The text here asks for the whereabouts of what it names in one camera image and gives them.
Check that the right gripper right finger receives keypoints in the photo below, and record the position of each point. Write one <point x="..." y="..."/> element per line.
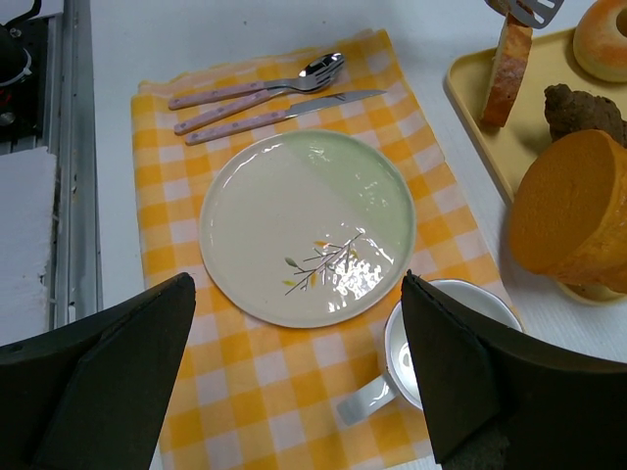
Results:
<point x="496" y="398"/>

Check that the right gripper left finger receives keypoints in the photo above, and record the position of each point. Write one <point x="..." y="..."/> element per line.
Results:
<point x="94" y="394"/>

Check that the white ceramic mug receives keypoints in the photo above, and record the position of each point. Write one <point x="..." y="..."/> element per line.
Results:
<point x="398" y="378"/>

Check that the brown chocolate muffin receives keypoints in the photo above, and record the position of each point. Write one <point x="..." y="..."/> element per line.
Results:
<point x="568" y="111"/>

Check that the sliced loaf bread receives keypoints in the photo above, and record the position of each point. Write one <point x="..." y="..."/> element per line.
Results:
<point x="508" y="69"/>

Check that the metal serving tongs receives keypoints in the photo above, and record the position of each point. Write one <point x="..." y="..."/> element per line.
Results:
<point x="536" y="14"/>

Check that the yellow checkered cloth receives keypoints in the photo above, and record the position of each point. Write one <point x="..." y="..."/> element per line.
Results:
<point x="254" y="395"/>

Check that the large orange bundt cake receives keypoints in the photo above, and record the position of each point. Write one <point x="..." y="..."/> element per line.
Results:
<point x="568" y="217"/>

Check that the green white ceramic plate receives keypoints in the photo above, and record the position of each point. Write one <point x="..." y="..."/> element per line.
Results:
<point x="307" y="229"/>

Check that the yellow plastic tray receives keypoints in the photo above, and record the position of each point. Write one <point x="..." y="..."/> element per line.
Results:
<point x="513" y="148"/>

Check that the pink handled knife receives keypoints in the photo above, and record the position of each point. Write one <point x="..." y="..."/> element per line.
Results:
<point x="232" y="128"/>

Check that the aluminium frame rail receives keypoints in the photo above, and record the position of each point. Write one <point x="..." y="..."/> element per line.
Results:
<point x="73" y="276"/>

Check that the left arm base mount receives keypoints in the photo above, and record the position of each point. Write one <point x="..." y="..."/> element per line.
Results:
<point x="28" y="68"/>

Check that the pink handled fork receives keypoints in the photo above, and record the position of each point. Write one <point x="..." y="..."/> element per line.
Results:
<point x="234" y="106"/>

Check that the ring doughnut bread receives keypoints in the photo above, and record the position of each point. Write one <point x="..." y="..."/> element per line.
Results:
<point x="599" y="41"/>

